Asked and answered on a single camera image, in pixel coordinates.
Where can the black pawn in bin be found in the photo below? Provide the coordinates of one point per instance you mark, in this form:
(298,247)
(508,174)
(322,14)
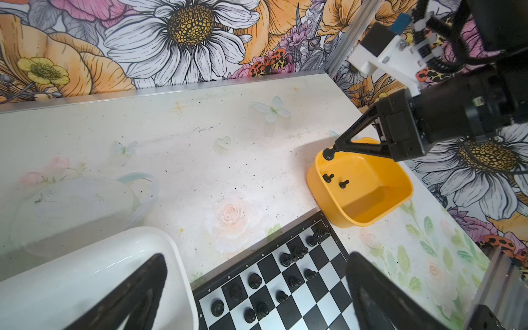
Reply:
(328,177)
(344,184)

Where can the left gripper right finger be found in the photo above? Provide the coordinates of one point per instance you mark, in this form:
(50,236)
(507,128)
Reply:
(379,303)

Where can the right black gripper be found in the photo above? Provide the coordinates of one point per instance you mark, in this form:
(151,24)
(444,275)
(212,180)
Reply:
(473,106)

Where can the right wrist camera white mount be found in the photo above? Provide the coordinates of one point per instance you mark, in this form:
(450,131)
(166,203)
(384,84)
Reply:
(383,48)

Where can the clear plastic lid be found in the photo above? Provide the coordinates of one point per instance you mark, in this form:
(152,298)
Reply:
(60,218)

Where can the black and white chessboard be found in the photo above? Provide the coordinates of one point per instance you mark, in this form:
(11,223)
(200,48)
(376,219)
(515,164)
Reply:
(296,281)

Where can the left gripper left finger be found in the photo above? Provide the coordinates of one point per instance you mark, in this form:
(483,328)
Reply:
(133,304)

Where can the yellow plastic bin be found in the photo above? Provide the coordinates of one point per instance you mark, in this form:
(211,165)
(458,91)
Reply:
(377,186)

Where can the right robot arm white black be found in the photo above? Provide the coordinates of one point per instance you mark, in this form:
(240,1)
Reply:
(483,34)

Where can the white plastic bin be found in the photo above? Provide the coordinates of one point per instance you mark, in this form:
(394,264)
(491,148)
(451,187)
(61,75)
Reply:
(55,294)

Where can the aluminium frame rail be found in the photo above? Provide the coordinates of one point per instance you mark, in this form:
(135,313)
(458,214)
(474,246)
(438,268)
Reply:
(501,299)

